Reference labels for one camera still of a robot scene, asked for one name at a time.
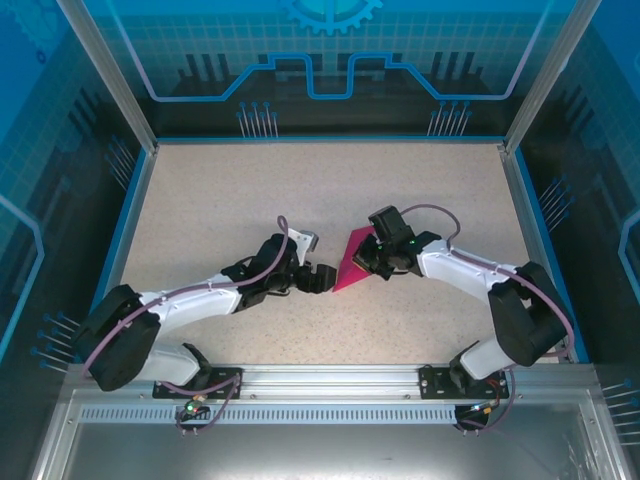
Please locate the pink square paper sheet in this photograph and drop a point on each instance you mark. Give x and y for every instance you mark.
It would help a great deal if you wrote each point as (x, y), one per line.
(350, 265)

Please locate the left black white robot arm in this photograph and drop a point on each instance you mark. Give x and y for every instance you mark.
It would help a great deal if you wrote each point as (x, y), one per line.
(120, 340)

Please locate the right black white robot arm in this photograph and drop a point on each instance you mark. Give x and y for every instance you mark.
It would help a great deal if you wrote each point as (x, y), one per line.
(525, 320)

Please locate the blue table edge strip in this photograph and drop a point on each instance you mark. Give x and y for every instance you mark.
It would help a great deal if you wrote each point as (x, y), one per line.
(117, 255)
(545, 235)

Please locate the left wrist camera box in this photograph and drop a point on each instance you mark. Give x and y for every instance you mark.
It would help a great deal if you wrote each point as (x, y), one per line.
(306, 239)

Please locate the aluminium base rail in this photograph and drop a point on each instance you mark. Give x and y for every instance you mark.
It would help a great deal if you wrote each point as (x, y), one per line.
(330, 380)

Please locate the aluminium side rail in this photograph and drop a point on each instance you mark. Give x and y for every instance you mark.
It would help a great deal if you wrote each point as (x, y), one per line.
(531, 235)

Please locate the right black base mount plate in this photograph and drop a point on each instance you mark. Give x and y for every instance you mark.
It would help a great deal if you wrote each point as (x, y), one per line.
(435, 382)

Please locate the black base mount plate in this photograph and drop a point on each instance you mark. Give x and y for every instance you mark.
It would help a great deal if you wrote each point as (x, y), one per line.
(435, 382)
(170, 387)

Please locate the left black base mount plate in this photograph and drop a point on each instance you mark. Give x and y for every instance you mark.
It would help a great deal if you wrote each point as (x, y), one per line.
(170, 387)

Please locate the blue printed enclosure panel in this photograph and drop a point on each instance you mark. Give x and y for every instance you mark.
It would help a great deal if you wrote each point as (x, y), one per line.
(325, 50)
(40, 150)
(600, 150)

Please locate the aluminium frame post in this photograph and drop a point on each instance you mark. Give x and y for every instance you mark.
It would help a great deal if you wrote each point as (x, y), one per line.
(547, 75)
(111, 75)

